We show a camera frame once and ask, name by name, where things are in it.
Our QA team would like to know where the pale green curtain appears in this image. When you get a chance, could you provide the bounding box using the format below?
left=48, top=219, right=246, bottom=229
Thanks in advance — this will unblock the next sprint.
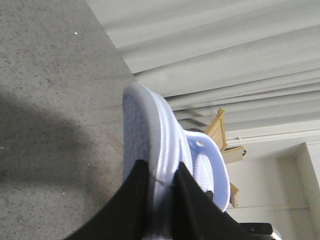
left=88, top=0, right=320, bottom=144

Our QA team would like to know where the light blue slipper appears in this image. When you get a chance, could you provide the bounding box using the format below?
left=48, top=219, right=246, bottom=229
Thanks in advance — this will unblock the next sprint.
left=184, top=130, right=231, bottom=212
left=122, top=82, right=193, bottom=240

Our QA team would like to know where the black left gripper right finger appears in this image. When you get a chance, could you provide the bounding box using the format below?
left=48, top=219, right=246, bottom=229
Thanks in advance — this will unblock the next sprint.
left=172, top=162, right=253, bottom=240

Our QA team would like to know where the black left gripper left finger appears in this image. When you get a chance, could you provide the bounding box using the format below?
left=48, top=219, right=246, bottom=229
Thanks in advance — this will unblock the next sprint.
left=67, top=160, right=149, bottom=240

